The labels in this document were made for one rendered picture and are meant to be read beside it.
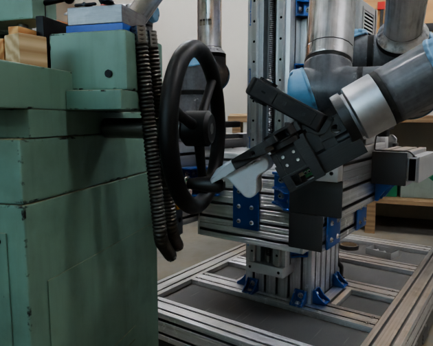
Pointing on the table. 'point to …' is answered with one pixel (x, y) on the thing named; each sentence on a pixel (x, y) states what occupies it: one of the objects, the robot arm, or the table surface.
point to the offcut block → (26, 49)
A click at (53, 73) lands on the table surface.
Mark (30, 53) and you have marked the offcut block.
